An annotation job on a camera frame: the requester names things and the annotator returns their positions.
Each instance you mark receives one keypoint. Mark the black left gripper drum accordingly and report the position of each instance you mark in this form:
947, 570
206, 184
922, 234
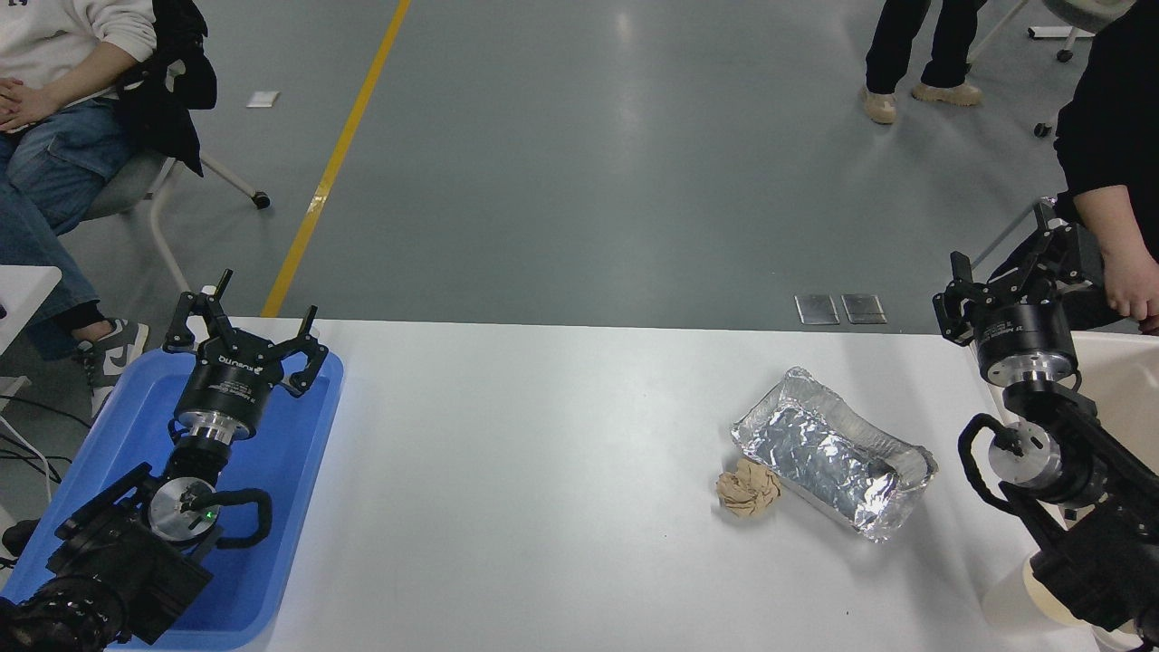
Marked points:
226, 385

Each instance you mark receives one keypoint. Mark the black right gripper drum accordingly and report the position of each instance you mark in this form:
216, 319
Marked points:
1023, 335

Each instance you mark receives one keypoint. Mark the pale paper cup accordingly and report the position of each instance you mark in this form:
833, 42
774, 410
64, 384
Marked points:
1010, 598

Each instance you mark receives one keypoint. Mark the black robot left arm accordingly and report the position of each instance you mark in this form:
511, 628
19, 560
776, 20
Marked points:
118, 561

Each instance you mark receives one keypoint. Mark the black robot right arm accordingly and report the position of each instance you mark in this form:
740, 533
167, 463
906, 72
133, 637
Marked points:
1105, 552

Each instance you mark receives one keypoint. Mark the person's forearm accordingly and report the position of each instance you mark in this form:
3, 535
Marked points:
1118, 217
90, 72

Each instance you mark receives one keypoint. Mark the person's hand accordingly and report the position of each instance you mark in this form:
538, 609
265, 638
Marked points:
27, 107
1132, 281

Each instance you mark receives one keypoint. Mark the grey metal rod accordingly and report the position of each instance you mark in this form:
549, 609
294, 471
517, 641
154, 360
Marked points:
1005, 234

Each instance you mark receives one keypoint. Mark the blue plastic tray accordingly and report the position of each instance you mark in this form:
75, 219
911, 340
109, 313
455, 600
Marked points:
281, 453

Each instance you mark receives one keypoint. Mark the metal floor plate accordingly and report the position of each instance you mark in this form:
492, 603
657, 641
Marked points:
864, 308
817, 309

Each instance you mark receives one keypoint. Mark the large pale bin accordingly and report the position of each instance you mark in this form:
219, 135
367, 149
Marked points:
1123, 380

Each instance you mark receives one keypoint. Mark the grey chair with white legs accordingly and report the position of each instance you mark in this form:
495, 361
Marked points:
127, 186

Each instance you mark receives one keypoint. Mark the person in black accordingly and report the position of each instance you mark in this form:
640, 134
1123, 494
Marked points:
1114, 109

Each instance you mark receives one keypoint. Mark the small white table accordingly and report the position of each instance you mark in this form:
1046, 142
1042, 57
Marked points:
23, 294

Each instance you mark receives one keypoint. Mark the crumpled foil tray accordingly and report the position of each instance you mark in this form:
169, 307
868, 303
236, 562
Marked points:
828, 457

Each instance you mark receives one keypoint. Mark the seated person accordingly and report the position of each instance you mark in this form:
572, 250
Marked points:
54, 172

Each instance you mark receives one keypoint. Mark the black jacket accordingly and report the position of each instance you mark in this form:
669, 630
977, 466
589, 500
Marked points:
167, 100

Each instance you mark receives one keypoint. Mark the white rolling chair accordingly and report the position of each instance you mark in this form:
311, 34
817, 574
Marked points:
1087, 11

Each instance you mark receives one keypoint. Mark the small black floor object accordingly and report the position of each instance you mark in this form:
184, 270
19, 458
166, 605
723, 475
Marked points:
18, 536

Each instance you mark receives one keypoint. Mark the person with tan shoes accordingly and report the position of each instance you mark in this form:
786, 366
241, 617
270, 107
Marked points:
896, 45

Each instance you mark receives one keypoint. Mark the crumpled tan paper ball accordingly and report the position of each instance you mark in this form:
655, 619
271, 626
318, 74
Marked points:
748, 489

